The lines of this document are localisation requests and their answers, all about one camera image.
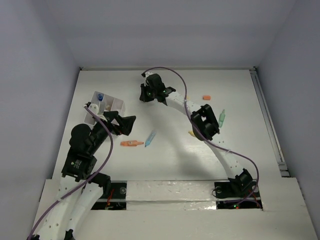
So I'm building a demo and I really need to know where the orange highlighter cap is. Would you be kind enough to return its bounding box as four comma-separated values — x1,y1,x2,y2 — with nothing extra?
202,95,211,101

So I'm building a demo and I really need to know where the silver taped front board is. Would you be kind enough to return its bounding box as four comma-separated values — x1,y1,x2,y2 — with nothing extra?
125,180,217,211

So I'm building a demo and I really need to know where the blue cap spray bottle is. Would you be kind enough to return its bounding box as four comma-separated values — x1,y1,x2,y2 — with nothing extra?
97,93,104,102

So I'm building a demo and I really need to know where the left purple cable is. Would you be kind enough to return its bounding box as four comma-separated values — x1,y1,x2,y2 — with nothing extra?
26,106,114,240

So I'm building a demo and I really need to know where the white compartment organizer box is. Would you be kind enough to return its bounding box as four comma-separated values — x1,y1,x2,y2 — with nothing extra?
85,91,126,118

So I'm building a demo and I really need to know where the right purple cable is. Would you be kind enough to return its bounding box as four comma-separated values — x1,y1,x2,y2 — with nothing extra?
142,66,260,208

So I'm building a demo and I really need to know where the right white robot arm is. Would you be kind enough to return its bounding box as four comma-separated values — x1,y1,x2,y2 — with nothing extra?
139,71,253,199

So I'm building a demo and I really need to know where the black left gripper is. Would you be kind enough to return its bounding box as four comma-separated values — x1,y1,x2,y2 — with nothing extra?
88,110,136,153

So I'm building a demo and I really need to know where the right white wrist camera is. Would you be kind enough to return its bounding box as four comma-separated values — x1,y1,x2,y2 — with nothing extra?
141,71,154,78

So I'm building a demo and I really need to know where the yellow highlighter pen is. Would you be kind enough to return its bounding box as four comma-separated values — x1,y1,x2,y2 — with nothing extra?
188,131,195,137

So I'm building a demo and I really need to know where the blue highlighter pen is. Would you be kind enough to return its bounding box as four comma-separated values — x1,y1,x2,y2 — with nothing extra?
144,130,157,148

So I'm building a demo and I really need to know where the orange highlighter pen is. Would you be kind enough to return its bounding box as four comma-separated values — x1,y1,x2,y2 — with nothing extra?
120,140,145,147

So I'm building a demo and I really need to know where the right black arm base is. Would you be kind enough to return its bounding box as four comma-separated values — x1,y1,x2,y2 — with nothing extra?
211,180,263,210

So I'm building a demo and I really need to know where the purple cable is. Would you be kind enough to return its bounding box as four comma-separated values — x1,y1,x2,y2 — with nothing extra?
142,66,260,208
26,106,114,240

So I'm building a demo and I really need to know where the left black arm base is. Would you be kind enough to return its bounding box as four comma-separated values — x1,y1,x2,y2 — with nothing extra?
91,181,127,211

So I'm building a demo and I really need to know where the green highlighter pen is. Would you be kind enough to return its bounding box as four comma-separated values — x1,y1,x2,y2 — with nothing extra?
218,109,226,128

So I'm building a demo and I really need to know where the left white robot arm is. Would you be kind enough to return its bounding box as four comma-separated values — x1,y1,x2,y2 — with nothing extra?
27,110,136,240

